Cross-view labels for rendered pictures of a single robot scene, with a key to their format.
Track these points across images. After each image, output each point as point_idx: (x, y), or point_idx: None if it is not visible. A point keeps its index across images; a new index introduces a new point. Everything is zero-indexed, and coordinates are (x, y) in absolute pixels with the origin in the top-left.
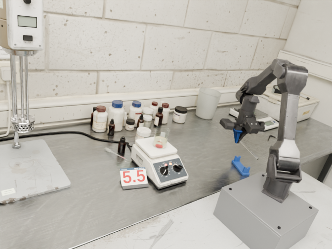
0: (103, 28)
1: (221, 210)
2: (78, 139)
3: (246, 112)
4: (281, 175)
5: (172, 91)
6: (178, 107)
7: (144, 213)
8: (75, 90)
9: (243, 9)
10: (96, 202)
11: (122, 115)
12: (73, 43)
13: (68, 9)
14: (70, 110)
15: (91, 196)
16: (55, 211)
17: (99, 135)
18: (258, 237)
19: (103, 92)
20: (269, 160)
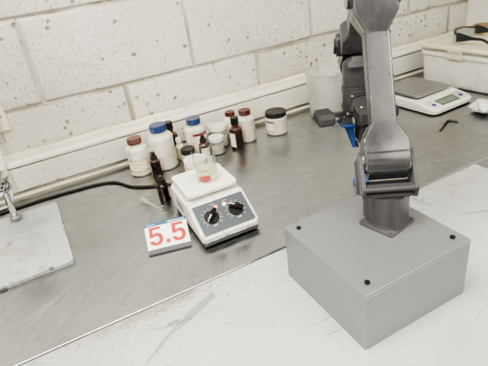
0: (109, 17)
1: (294, 266)
2: (107, 192)
3: (351, 89)
4: (375, 187)
5: (263, 86)
6: (271, 110)
7: (171, 288)
8: (97, 122)
9: None
10: (102, 282)
11: (169, 143)
12: (70, 51)
13: (43, 3)
14: (96, 152)
15: (99, 273)
16: (41, 302)
17: (139, 181)
18: (343, 305)
19: (142, 114)
20: (355, 164)
